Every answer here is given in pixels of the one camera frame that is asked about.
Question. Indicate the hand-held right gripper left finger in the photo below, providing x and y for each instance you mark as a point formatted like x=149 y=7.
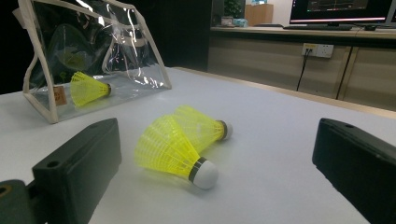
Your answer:
x=77 y=168

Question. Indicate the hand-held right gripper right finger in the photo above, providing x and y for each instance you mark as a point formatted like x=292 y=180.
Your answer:
x=361 y=168

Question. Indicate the yellow shuttlecock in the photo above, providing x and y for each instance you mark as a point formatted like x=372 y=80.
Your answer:
x=165 y=146
x=87 y=89
x=199 y=127

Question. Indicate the clear bag with beige trim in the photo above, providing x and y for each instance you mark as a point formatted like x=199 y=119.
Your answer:
x=130 y=62

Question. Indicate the black computer mouse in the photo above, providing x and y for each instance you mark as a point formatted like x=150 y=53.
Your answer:
x=370 y=27

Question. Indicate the beige wooden cabinet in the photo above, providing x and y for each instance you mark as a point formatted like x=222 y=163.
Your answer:
x=264 y=59

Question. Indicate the black keyboard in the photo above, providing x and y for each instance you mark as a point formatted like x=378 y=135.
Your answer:
x=317 y=27

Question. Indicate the black computer monitor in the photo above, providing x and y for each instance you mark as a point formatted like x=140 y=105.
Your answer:
x=339 y=9

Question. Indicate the brown cardboard box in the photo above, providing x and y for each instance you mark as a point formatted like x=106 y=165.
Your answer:
x=258 y=15

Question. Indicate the blue tissue pack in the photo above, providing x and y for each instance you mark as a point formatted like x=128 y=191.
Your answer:
x=240 y=22

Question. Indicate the green potted plant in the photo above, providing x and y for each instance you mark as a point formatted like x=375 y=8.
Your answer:
x=234 y=7

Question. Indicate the white wall socket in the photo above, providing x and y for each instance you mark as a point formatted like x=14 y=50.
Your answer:
x=320 y=50

